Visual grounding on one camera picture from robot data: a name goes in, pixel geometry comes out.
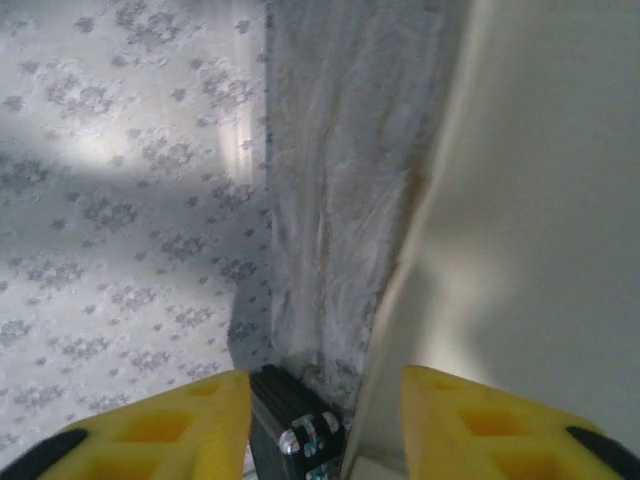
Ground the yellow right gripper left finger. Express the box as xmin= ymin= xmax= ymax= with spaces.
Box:
xmin=9 ymin=369 xmax=253 ymax=480

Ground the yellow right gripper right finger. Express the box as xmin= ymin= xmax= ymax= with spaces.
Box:
xmin=402 ymin=364 xmax=640 ymax=480

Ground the white cardboard box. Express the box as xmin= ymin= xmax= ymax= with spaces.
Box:
xmin=342 ymin=0 xmax=640 ymax=480

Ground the black ribbed metal case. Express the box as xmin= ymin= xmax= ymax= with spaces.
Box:
xmin=248 ymin=364 xmax=346 ymax=480

